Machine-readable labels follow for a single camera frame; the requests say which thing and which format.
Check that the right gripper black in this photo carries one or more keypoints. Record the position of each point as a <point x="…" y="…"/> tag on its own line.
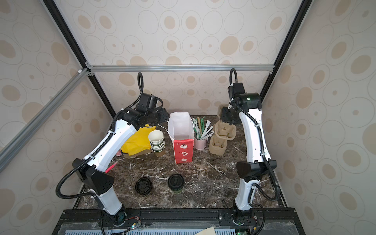
<point x="228" y="116"/>

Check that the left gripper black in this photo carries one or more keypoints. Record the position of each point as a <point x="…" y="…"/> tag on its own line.
<point x="165" y="115"/>

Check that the red white paper bag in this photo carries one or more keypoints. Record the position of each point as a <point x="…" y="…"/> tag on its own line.
<point x="181" y="133"/>

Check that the green paper coffee cup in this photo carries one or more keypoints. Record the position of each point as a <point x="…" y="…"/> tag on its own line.
<point x="178" y="191"/>

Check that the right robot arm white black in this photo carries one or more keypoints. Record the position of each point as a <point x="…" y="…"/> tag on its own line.
<point x="257" y="164"/>

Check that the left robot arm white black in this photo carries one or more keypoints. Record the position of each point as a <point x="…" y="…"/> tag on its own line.
<point x="92" y="168"/>

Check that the stack of paper cups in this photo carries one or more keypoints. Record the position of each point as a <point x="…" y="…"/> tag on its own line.
<point x="157" y="142"/>

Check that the yellow napkin stack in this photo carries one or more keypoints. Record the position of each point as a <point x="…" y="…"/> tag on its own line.
<point x="138" y="142"/>

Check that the pulp cup carrier stack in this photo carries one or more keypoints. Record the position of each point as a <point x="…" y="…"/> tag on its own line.
<point x="217" y="146"/>

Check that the pink straw holder cup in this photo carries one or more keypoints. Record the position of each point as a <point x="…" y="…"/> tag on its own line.
<point x="200" y="144"/>

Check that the pink highlighter pen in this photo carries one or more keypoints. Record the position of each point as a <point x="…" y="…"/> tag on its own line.
<point x="111" y="167"/>

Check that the left diagonal aluminium bar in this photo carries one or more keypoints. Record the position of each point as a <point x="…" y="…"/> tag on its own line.
<point x="21" y="139"/>

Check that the horizontal aluminium frame bar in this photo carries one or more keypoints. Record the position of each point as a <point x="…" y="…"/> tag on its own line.
<point x="179" y="68"/>

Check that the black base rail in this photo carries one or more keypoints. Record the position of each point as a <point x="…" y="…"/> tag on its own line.
<point x="268" y="221"/>

